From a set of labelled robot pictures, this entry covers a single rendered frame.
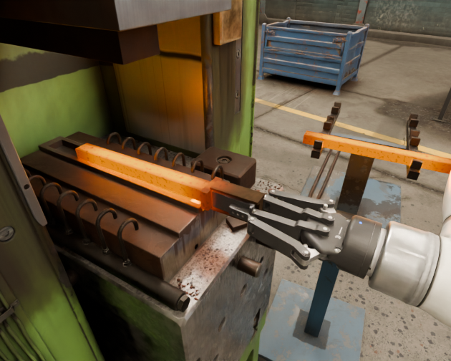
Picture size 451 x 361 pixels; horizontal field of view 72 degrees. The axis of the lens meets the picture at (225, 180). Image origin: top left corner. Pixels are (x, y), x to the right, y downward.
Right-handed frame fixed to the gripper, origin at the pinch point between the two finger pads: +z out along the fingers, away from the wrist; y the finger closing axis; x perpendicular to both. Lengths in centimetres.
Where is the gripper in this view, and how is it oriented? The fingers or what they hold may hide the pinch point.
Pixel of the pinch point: (235, 200)
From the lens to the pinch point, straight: 48.1
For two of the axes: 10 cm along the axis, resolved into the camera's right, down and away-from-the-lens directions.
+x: 0.0, -8.2, -5.7
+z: -8.6, -2.9, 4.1
